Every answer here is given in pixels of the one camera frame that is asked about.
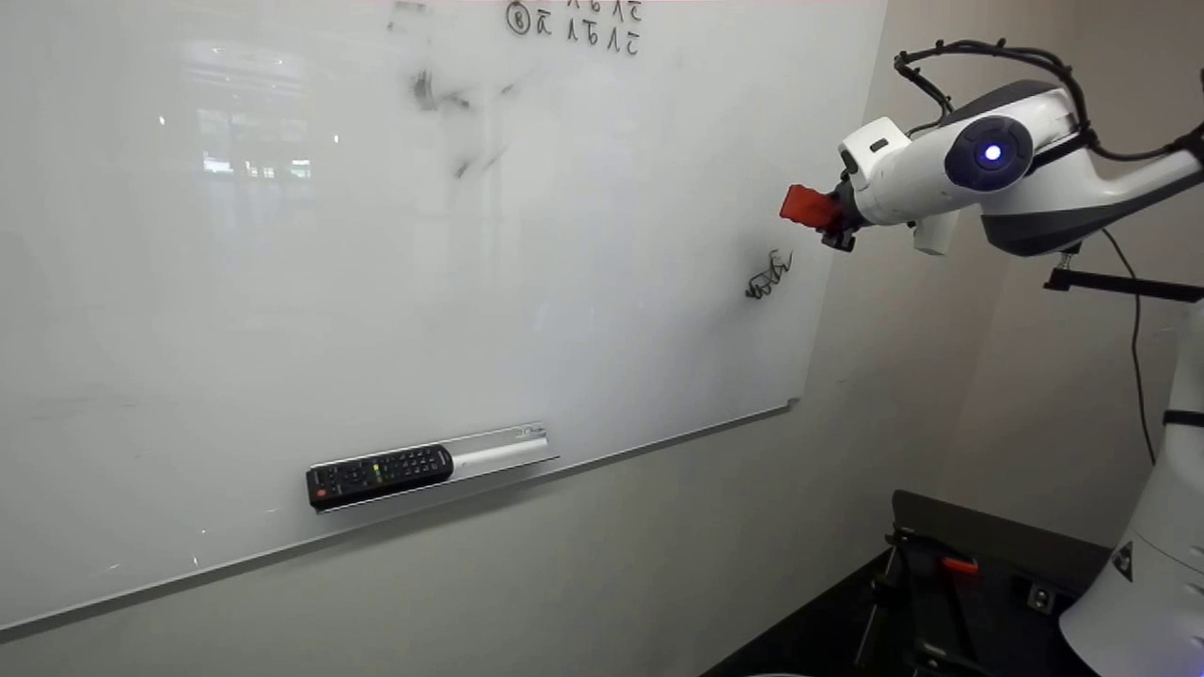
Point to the black remote control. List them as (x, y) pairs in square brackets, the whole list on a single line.
[(377, 476)]

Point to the small black box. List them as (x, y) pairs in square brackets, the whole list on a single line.
[(1041, 594)]

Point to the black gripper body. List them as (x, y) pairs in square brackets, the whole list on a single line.
[(851, 209)]

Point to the black camera stand bar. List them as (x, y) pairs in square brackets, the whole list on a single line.
[(1129, 285)]

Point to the large white glass whiteboard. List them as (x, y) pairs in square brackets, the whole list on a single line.
[(377, 249)]

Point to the orange felt eraser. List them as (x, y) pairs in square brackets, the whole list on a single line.
[(808, 209)]

